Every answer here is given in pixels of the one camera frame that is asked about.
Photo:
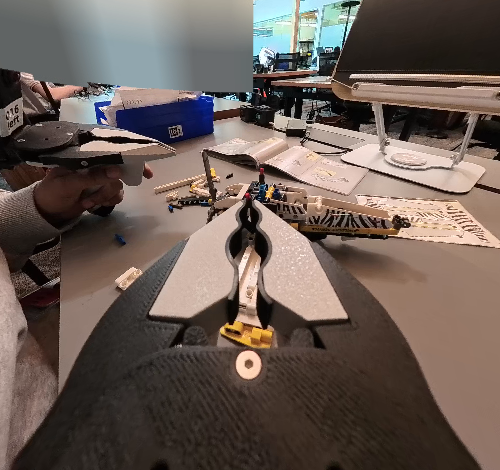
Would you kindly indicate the black charger box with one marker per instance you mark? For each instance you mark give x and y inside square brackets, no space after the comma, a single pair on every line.
[247,113]
[265,118]

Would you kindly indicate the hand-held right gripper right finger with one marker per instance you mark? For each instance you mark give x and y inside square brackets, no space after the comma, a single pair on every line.
[304,282]

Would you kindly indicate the black laptop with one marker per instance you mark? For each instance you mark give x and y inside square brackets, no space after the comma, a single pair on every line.
[422,20]

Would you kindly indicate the person's left hand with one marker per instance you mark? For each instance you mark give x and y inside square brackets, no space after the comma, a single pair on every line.
[78,192]

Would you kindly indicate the white three-hole lego connector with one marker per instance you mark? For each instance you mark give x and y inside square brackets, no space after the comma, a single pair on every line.
[128,278]

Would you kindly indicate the black floor lamp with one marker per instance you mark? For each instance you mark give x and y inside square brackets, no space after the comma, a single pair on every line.
[350,4]

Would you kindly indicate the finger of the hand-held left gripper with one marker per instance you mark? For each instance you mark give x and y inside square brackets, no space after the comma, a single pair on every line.
[125,133]
[148,151]

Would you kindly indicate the white thick lego beam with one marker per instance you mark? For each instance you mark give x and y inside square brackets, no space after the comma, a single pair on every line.
[172,195]

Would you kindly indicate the white long lego beam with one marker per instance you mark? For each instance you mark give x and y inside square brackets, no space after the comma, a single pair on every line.
[175,184]

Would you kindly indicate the white packaging bags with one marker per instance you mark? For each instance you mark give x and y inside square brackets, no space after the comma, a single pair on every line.
[148,96]

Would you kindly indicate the black power adapter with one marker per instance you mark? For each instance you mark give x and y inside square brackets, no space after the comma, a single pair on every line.
[297,128]

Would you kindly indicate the lego helicopter model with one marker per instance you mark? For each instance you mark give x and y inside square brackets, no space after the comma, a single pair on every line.
[332,212]

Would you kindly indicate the blue storage bin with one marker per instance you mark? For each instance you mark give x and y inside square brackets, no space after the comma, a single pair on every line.
[148,124]

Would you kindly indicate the black office chair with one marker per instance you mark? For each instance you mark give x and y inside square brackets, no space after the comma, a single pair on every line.
[287,61]
[328,63]

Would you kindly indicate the white laptop stand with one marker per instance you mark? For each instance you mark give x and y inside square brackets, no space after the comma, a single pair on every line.
[410,165]

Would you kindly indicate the lego instruction booklet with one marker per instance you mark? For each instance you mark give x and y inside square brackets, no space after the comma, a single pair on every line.
[281,161]

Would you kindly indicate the wooden office desk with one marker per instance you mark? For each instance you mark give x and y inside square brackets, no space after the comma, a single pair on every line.
[300,83]
[285,73]

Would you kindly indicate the person's left forearm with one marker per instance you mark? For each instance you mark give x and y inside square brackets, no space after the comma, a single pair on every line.
[23,223]

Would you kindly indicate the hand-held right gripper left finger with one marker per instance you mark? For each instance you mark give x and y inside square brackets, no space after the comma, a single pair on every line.
[195,282]

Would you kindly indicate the black eyeglasses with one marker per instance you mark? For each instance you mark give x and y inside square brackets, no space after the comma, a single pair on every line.
[82,94]

